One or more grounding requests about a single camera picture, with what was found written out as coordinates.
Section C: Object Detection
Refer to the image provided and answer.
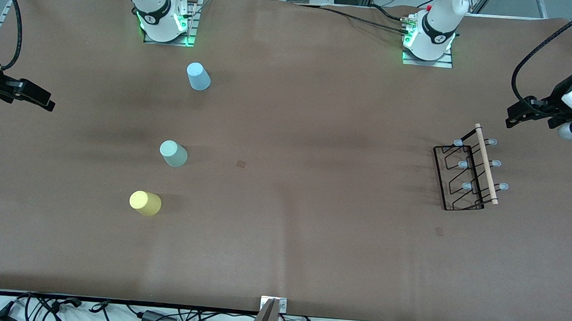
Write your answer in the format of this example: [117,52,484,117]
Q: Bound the black wire cup holder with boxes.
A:
[430,121,512,214]

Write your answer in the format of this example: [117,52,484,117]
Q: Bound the pale green plastic cup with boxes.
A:
[159,140,189,169]

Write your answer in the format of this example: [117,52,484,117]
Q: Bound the yellow plastic cup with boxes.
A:
[129,190,163,217]

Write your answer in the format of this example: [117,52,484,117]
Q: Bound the light blue plastic cup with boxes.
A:
[185,62,212,92]

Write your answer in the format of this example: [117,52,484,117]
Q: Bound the black connector box orange levers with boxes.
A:
[140,310,178,321]

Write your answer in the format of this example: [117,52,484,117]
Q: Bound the brown table mat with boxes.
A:
[0,0,572,321]

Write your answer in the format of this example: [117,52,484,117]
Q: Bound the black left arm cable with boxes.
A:
[509,0,572,118]

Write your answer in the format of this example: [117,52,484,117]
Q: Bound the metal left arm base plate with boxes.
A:
[402,44,454,69]

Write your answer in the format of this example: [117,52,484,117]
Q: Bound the black braided base cable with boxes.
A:
[293,1,416,37]

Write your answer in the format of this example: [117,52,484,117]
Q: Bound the black cable clamp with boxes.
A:
[50,296,83,313]

